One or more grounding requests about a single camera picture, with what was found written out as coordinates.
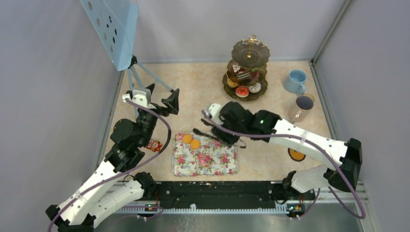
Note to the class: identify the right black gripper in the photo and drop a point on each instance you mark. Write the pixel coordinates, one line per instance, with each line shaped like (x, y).
(224, 138)

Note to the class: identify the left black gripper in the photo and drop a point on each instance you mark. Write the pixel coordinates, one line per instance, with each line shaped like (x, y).
(172, 103)

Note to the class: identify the red donut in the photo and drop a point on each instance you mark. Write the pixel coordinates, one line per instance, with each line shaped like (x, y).
(241, 91)

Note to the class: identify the metal tongs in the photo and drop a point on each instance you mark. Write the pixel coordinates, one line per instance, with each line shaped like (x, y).
(211, 134)

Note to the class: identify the orange bun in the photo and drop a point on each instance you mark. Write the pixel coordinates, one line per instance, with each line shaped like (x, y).
(231, 84)

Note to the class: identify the white striped donut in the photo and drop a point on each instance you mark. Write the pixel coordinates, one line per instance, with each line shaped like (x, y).
(255, 88)

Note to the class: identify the pink frosted donut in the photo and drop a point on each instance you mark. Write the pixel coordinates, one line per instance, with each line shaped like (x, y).
(256, 76)

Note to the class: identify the orange macaron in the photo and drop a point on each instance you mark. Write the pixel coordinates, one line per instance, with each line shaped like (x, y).
(187, 138)
(195, 144)

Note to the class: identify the chocolate cake slice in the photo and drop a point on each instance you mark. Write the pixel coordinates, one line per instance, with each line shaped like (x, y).
(236, 68)

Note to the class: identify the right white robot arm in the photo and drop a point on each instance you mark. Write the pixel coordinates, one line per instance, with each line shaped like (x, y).
(340, 161)

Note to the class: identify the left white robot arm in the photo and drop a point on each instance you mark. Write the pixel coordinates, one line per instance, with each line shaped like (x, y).
(85, 209)

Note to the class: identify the three-tier dark cake stand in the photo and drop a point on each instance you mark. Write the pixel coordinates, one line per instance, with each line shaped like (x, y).
(247, 53)

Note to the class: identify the floral serving tray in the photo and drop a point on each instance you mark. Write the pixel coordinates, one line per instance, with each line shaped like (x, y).
(211, 159)

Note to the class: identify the red owl toy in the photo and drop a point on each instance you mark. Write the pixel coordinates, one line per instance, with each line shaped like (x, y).
(154, 145)

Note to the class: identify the light blue mug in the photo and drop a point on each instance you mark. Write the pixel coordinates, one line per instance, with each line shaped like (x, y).
(295, 82)

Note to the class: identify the pink mug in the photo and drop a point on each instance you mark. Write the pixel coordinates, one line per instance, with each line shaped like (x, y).
(301, 107)

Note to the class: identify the blue perforated board stand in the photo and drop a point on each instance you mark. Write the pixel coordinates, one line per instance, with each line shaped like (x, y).
(115, 22)

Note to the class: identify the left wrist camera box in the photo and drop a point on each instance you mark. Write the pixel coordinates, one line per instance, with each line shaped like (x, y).
(140, 96)

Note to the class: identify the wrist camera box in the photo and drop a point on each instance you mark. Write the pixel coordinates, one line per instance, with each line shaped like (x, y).
(140, 96)
(213, 112)

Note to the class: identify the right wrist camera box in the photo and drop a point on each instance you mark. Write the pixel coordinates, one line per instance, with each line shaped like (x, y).
(213, 112)

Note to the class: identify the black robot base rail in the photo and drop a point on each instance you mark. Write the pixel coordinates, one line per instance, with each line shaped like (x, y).
(225, 194)

